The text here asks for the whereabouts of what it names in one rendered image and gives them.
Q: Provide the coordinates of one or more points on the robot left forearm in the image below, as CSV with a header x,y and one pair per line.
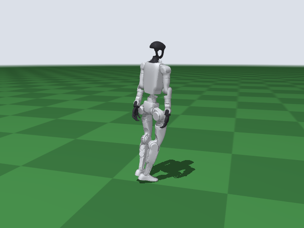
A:
x,y
139,96

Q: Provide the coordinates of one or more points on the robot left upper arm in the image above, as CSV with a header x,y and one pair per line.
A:
x,y
141,75

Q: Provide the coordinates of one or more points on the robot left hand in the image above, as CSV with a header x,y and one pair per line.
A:
x,y
135,111

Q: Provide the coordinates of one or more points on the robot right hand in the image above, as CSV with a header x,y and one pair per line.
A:
x,y
166,118

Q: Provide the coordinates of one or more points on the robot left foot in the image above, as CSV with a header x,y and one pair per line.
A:
x,y
138,172

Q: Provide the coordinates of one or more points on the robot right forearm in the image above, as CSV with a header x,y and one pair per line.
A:
x,y
167,100

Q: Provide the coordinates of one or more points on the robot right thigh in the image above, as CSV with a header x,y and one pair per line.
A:
x,y
159,117

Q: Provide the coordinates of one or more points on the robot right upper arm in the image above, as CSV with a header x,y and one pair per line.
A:
x,y
166,71

